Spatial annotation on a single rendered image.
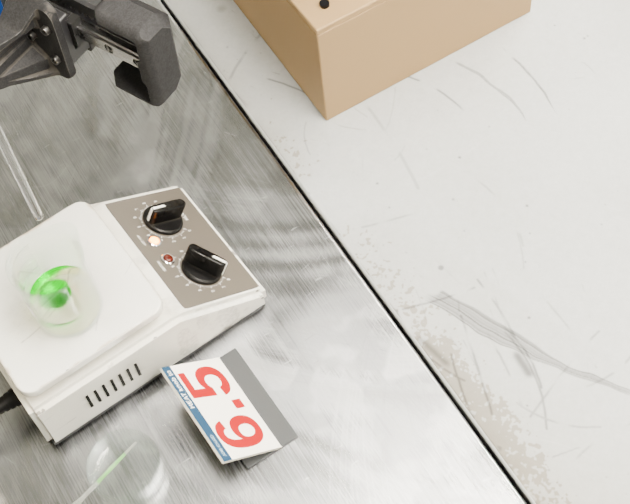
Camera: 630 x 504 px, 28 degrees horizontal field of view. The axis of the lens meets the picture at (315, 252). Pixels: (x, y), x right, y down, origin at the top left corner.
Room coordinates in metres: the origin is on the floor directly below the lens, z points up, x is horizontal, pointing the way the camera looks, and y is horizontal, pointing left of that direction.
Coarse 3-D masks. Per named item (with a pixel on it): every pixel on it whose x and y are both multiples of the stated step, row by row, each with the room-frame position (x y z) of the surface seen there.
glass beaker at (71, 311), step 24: (24, 240) 0.46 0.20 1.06; (48, 240) 0.47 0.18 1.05; (72, 240) 0.46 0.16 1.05; (24, 264) 0.46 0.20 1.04; (48, 264) 0.47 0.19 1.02; (72, 264) 0.47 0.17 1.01; (24, 288) 0.45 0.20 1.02; (72, 288) 0.43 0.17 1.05; (96, 288) 0.44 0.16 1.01; (48, 312) 0.42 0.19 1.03; (72, 312) 0.42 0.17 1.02; (96, 312) 0.43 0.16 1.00; (72, 336) 0.42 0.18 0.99
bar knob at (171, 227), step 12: (156, 204) 0.54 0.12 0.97; (168, 204) 0.54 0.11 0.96; (180, 204) 0.54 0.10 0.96; (144, 216) 0.53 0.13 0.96; (156, 216) 0.53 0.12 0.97; (168, 216) 0.53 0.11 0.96; (180, 216) 0.54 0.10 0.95; (156, 228) 0.52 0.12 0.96; (168, 228) 0.52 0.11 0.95; (180, 228) 0.52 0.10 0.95
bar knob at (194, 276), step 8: (192, 248) 0.49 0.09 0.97; (200, 248) 0.49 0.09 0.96; (184, 256) 0.49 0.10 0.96; (192, 256) 0.49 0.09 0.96; (200, 256) 0.49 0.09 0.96; (208, 256) 0.49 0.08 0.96; (216, 256) 0.49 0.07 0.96; (184, 264) 0.49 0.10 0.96; (192, 264) 0.49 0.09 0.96; (200, 264) 0.48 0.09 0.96; (208, 264) 0.48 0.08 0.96; (216, 264) 0.48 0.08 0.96; (224, 264) 0.48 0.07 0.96; (184, 272) 0.48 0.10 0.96; (192, 272) 0.48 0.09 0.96; (200, 272) 0.48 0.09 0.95; (208, 272) 0.48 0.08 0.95; (216, 272) 0.48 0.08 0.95; (192, 280) 0.47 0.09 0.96; (200, 280) 0.47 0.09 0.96; (208, 280) 0.47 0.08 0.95; (216, 280) 0.47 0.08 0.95
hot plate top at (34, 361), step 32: (96, 224) 0.51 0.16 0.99; (0, 256) 0.50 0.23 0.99; (96, 256) 0.49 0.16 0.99; (128, 256) 0.48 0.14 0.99; (0, 288) 0.47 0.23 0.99; (128, 288) 0.45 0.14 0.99; (0, 320) 0.44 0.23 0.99; (32, 320) 0.44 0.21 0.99; (128, 320) 0.43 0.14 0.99; (0, 352) 0.42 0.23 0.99; (32, 352) 0.41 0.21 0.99; (64, 352) 0.41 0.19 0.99; (96, 352) 0.41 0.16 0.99; (32, 384) 0.39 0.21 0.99
